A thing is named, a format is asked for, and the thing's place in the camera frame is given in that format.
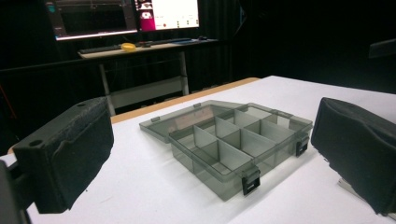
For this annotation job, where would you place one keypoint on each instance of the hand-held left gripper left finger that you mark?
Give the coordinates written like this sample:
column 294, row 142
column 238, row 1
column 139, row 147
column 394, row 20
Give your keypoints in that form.
column 67, row 155

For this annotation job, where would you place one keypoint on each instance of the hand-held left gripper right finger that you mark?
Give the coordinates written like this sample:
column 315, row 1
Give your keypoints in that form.
column 355, row 146

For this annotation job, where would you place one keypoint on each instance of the grey transparent compartment box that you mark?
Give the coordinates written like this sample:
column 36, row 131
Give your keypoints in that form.
column 232, row 143

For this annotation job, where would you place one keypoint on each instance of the black keyboard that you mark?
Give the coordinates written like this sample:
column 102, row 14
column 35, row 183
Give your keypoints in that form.
column 99, row 49

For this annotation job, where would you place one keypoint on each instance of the wooden desk with white legs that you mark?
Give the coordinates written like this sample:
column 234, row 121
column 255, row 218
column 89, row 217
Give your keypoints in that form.
column 146, row 71

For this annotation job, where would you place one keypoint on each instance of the yellow round object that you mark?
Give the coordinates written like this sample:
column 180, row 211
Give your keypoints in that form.
column 128, row 47

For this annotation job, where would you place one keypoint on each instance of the dark computer monitor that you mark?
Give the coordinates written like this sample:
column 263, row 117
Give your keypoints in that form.
column 93, row 17

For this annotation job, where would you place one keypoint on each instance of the dark blue mouse pad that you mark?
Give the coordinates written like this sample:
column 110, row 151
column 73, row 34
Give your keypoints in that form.
column 183, row 40

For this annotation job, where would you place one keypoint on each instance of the bright computer monitor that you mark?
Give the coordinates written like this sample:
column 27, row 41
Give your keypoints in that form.
column 168, row 14

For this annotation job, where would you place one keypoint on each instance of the black computer mouse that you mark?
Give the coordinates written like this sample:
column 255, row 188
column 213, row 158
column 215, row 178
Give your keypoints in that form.
column 202, row 38

